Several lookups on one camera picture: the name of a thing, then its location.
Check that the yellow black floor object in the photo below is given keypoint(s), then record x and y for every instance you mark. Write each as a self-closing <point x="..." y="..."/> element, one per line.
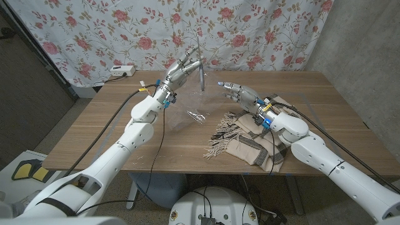
<point x="25" y="170"/>

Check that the black backdrop frame pole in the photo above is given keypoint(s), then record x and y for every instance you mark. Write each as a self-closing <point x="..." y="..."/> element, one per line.
<point x="40" y="53"/>

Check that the grey metal table leg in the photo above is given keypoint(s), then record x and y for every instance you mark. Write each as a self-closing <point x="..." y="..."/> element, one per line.
<point x="295" y="197"/>

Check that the white power strip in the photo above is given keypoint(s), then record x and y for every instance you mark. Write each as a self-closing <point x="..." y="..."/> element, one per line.
<point x="122" y="70"/>

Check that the beige plaid fringed scarf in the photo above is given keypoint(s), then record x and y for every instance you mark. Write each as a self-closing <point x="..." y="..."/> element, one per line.
<point x="247" y="147"/>

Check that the floral print backdrop curtain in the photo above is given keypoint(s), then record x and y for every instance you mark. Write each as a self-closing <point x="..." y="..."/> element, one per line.
<point x="187" y="31"/>

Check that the grey chair under table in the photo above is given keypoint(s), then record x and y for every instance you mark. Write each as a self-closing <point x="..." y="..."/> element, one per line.
<point x="159" y="187"/>

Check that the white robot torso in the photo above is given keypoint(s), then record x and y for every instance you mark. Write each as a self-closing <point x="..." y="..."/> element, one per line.
<point x="62" y="222"/>

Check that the white floor panel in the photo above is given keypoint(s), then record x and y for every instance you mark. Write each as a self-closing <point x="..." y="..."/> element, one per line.
<point x="9" y="175"/>

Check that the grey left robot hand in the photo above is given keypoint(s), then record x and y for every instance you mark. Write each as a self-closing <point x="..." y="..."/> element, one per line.
<point x="176" y="76"/>

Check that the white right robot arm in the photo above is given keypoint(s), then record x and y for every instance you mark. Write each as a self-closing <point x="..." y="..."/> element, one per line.
<point x="328" y="165"/>

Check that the black power adapter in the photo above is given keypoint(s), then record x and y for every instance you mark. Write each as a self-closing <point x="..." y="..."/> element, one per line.
<point x="278" y="218"/>

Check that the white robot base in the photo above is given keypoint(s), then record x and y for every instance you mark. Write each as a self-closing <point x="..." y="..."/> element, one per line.
<point x="218" y="206"/>

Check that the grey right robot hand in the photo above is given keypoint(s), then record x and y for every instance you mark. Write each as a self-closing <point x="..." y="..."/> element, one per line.
<point x="247" y="97"/>

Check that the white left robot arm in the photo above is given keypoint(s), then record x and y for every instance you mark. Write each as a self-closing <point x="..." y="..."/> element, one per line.
<point x="125" y="147"/>

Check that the clear plastic bag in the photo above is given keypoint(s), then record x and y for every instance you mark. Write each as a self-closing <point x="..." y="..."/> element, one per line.
<point x="193" y="103"/>

